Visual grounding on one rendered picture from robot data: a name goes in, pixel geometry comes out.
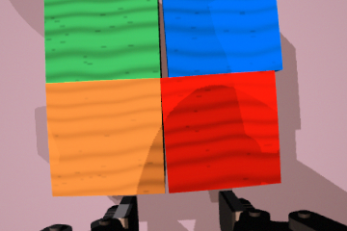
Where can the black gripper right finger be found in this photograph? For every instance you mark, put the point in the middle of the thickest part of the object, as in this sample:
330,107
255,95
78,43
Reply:
231,209

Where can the blue cube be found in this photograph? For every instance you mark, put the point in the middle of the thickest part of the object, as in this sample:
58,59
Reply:
206,37

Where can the green cube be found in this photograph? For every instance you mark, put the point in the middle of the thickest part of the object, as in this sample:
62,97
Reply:
99,40

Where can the orange wooden cube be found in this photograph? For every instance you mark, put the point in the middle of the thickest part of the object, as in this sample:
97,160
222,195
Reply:
106,137

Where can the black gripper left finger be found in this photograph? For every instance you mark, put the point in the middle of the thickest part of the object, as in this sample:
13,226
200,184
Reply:
123,217

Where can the red wooden cube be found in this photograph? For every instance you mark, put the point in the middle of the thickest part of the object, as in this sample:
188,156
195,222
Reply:
221,131

